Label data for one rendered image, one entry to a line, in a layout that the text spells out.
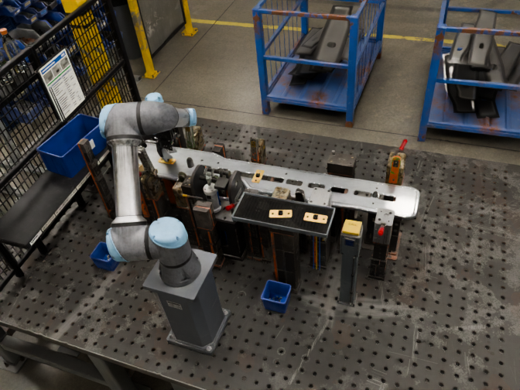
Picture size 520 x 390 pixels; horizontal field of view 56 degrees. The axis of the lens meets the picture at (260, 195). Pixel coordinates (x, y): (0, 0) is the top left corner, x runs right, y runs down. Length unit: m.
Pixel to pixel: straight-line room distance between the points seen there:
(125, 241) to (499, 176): 1.92
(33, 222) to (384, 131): 2.80
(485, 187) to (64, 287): 2.11
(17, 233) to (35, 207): 0.15
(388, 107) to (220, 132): 1.85
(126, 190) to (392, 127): 2.88
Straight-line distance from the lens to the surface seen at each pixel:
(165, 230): 1.64
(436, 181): 2.69
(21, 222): 2.36
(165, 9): 5.43
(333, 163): 2.24
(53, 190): 2.44
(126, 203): 1.68
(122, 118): 1.70
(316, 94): 4.26
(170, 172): 2.35
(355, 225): 1.80
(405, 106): 4.44
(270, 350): 2.04
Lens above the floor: 2.50
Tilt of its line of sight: 44 degrees down
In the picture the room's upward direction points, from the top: 7 degrees counter-clockwise
